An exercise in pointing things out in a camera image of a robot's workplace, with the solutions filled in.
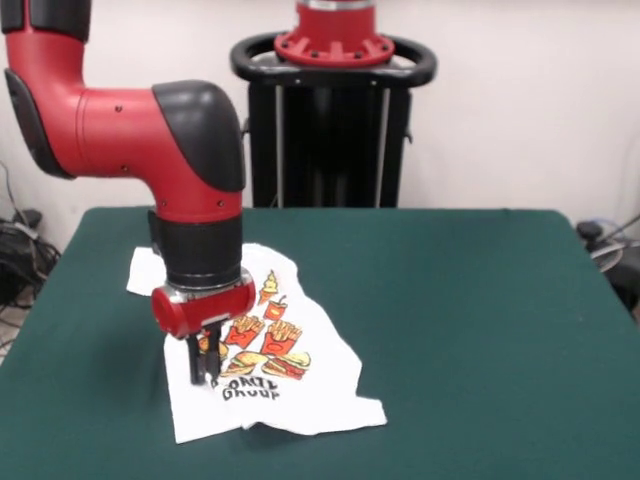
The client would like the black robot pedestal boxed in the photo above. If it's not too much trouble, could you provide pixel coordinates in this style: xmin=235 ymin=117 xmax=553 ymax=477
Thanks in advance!
xmin=229 ymin=32 xmax=439 ymax=209

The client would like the dark green table cloth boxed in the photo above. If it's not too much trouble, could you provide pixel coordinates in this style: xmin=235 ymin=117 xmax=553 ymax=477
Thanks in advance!
xmin=0 ymin=207 xmax=640 ymax=480

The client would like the white printed t-shirt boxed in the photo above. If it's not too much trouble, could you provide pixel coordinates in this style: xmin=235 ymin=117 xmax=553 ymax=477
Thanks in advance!
xmin=125 ymin=242 xmax=389 ymax=445

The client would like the black cable tangle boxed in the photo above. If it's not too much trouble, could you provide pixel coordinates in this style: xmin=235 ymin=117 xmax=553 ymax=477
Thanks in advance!
xmin=0 ymin=159 xmax=64 ymax=311

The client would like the black metal stand base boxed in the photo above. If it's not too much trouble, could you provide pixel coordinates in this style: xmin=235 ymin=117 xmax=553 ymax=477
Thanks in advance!
xmin=609 ymin=249 xmax=640 ymax=314

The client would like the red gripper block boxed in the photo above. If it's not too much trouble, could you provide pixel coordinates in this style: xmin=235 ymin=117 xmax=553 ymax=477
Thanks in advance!
xmin=151 ymin=267 xmax=257 ymax=386

